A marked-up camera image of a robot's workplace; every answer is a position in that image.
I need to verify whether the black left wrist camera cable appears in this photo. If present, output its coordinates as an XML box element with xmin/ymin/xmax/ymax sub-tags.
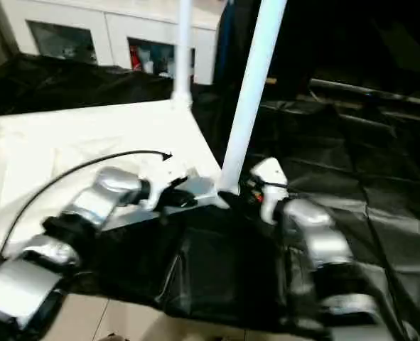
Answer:
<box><xmin>1</xmin><ymin>150</ymin><xmax>174</xmax><ymax>256</ymax></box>

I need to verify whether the dark blue hanging cloth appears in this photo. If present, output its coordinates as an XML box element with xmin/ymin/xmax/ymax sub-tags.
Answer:
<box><xmin>215</xmin><ymin>0</ymin><xmax>241</xmax><ymax>85</ymax></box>

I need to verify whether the white glass-door cabinet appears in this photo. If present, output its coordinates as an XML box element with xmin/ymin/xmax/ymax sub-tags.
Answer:
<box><xmin>3</xmin><ymin>0</ymin><xmax>220</xmax><ymax>86</ymax></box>

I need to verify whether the black metal rod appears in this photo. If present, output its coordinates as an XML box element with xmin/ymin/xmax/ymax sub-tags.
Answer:
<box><xmin>308</xmin><ymin>78</ymin><xmax>420</xmax><ymax>107</ymax></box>

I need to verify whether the white plastic table top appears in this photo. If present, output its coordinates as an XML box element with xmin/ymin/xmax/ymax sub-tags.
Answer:
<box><xmin>0</xmin><ymin>98</ymin><xmax>232</xmax><ymax>264</ymax></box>

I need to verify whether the white blue carton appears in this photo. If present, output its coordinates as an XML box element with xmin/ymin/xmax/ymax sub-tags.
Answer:
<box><xmin>158</xmin><ymin>56</ymin><xmax>172</xmax><ymax>77</ymax></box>

